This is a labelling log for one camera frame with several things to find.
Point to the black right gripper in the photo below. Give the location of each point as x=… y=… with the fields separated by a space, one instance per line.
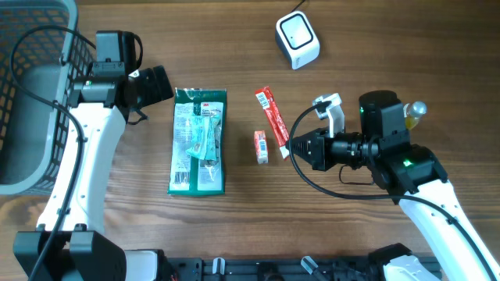
x=319 y=153

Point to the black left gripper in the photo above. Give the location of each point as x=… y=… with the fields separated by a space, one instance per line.
x=155 y=93

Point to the red stick sachet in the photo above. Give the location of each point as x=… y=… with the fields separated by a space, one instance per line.
x=269 y=106

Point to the orange small carton box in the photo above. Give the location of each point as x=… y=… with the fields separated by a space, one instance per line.
x=261 y=148

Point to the mint green wipes packet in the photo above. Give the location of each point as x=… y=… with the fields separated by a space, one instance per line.
x=203 y=137

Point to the green 3M gloves package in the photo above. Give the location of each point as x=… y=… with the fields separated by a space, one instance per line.
x=190 y=176

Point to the yellow oil bottle silver cap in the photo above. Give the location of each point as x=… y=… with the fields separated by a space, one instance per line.
x=413 y=112

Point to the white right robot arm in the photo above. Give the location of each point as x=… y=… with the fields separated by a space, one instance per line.
x=410 y=175

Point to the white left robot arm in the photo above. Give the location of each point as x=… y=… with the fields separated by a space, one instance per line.
x=68 y=243

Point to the white barcode scanner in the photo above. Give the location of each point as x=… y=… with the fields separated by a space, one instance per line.
x=296 y=38

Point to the grey plastic shopping basket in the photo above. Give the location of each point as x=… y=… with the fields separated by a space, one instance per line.
x=40 y=59

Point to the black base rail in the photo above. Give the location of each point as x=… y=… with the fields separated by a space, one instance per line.
x=306 y=268

